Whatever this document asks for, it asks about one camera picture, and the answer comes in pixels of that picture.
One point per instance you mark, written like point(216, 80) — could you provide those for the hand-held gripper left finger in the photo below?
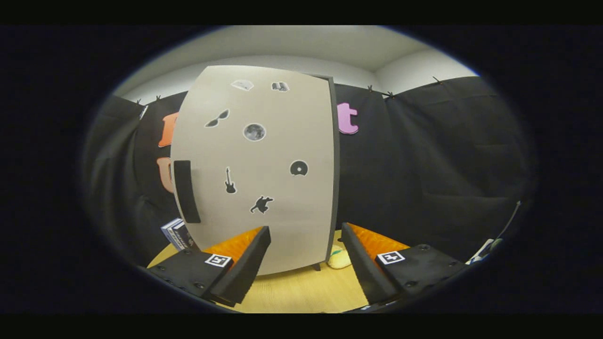
point(245, 268)

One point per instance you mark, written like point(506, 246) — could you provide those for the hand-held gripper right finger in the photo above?
point(362, 268)

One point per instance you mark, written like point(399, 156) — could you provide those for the white cabinet door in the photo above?
point(282, 226)

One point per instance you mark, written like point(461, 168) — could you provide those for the yellow plush toy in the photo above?
point(339, 259)

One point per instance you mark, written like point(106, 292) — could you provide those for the dark blue book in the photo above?
point(184, 235)

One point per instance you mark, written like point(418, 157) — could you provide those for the white spine book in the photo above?
point(173, 235)

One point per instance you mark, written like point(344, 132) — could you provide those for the pale blue book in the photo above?
point(167, 231)

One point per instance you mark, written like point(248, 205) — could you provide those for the white and blue clutter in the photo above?
point(483, 249)

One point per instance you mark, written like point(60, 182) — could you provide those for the thin grey pole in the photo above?
point(511, 219)

